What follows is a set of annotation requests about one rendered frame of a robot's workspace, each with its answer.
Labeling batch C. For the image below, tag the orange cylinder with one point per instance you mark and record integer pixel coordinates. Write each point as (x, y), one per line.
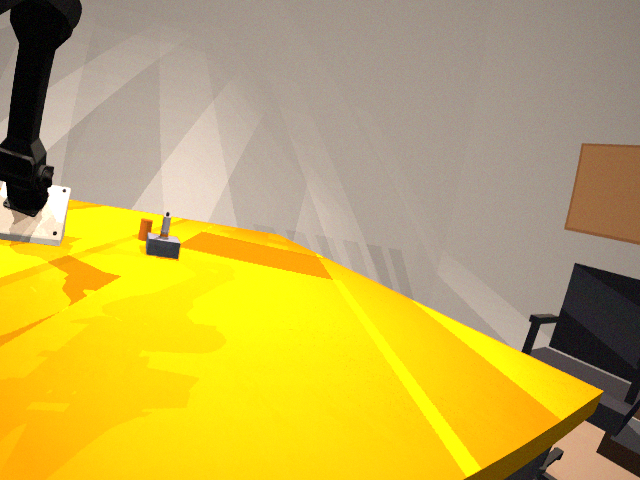
(145, 228)

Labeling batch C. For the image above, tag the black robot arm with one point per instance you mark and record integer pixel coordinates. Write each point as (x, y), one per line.
(41, 26)

